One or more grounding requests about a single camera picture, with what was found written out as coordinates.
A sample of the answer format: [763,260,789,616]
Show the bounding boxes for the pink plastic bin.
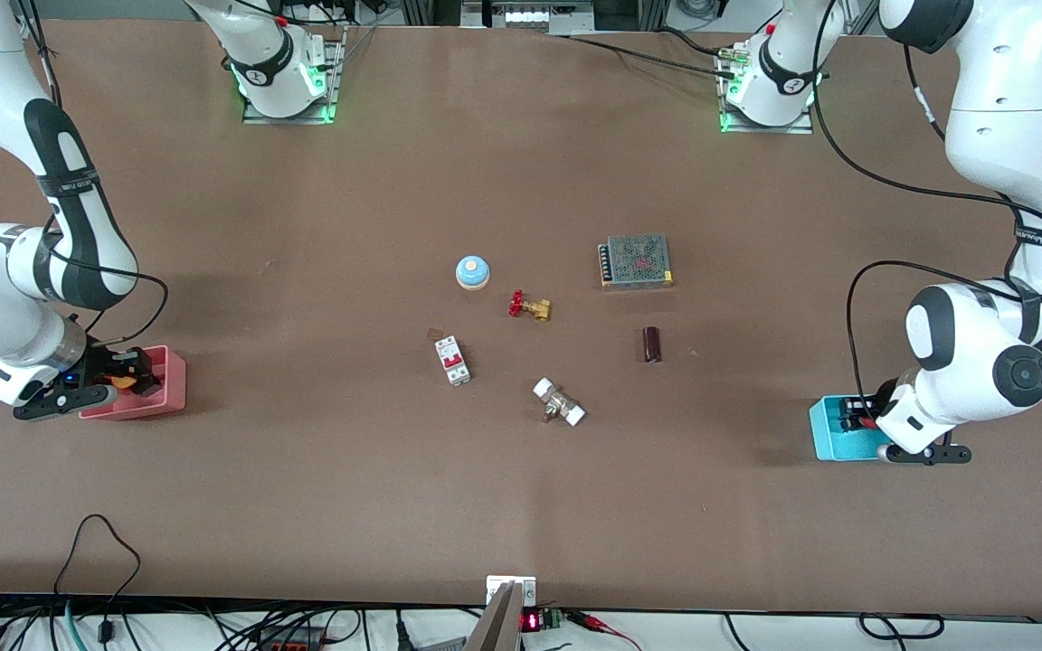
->
[79,344,188,421]

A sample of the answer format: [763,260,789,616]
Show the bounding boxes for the cyan plastic bin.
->
[809,394,893,463]

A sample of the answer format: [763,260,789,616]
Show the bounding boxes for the metal mesh power supply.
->
[598,233,675,291]

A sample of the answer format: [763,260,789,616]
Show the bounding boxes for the metal valve white ends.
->
[532,377,587,428]

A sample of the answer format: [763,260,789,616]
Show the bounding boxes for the white circuit breaker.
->
[433,335,472,387]

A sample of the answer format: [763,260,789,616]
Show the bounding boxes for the grey box white sockets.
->
[460,0,596,30]

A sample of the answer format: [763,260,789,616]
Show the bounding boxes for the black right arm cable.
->
[13,0,170,350]

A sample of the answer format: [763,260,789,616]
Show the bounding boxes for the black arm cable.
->
[810,0,1042,404]
[13,0,170,350]

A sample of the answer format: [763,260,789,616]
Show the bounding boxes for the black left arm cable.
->
[810,0,1042,404]

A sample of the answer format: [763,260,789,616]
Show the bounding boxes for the black looped cable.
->
[52,514,143,645]

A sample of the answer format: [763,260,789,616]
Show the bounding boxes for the black coiled floor cable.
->
[857,613,945,642]

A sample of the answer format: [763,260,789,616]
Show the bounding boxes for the teal cable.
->
[63,600,90,651]

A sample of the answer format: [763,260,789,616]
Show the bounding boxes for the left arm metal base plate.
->
[718,45,816,136]

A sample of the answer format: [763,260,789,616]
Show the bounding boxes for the red clip lead wire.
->
[566,610,641,651]

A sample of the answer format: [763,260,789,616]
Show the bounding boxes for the brass valve red handle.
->
[508,289,554,323]

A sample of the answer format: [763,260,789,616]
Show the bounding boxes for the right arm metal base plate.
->
[242,25,346,126]

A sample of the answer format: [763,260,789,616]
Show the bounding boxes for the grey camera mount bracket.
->
[465,575,538,651]

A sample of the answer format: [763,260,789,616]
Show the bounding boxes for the black cable on table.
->
[546,25,741,77]

